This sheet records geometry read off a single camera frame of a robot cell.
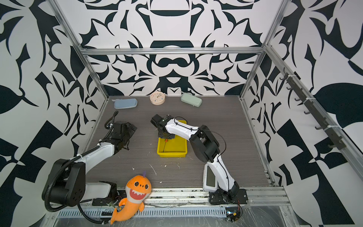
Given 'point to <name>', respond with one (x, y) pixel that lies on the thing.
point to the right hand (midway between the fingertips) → (164, 133)
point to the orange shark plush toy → (137, 188)
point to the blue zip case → (125, 103)
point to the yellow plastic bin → (176, 147)
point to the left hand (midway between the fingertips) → (130, 127)
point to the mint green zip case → (191, 99)
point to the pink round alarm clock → (157, 98)
